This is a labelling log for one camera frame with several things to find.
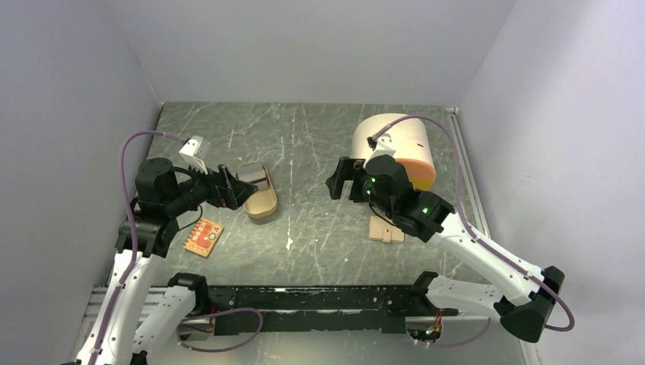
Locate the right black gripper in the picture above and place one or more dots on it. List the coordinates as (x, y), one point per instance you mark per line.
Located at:
(353, 169)

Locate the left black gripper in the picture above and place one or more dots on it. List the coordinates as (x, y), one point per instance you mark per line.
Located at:
(227, 191)

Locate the grey credit card stack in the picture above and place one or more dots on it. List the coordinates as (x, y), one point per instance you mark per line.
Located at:
(253, 173)

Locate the tan oval tray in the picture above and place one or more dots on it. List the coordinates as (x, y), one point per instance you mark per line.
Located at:
(263, 203)

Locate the tan card holder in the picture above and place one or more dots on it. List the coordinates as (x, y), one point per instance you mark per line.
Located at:
(383, 231)

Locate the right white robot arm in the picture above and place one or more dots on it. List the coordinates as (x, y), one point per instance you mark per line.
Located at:
(518, 295)

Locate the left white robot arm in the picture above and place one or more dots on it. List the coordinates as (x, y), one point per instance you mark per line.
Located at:
(164, 192)

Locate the orange patterned card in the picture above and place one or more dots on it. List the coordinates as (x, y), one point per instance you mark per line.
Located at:
(203, 237)

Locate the cream orange drawer box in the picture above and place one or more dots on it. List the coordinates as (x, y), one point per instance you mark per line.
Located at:
(410, 145)

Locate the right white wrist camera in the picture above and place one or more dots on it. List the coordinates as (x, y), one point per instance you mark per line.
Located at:
(380, 146)

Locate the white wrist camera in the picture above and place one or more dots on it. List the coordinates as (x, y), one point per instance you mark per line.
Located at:
(380, 146)
(194, 152)

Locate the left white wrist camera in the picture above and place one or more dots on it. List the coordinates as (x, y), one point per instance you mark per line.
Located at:
(194, 152)

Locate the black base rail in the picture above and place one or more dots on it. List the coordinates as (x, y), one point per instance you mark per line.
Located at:
(244, 309)

